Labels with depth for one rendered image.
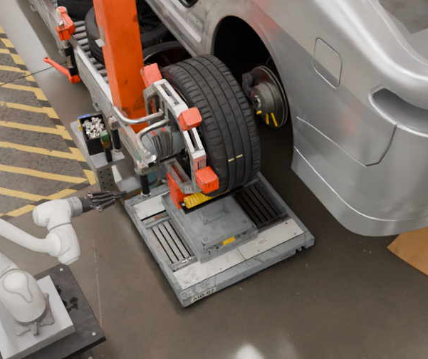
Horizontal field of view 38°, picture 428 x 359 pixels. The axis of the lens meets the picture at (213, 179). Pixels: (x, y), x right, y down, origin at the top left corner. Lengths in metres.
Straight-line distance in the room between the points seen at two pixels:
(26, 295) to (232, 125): 1.16
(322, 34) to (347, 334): 1.62
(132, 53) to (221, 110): 0.68
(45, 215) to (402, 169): 1.49
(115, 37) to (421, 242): 2.03
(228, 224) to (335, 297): 0.69
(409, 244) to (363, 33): 1.76
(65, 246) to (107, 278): 0.84
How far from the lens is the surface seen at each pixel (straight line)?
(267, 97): 3.10
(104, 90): 4.06
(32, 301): 2.90
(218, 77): 2.79
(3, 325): 3.11
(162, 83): 2.86
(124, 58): 3.19
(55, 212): 2.79
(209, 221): 3.41
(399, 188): 2.42
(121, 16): 3.06
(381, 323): 3.40
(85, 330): 3.04
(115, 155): 3.51
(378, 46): 2.19
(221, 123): 2.70
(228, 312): 3.35
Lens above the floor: 2.88
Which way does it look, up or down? 47 degrees down
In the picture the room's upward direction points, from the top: 3 degrees counter-clockwise
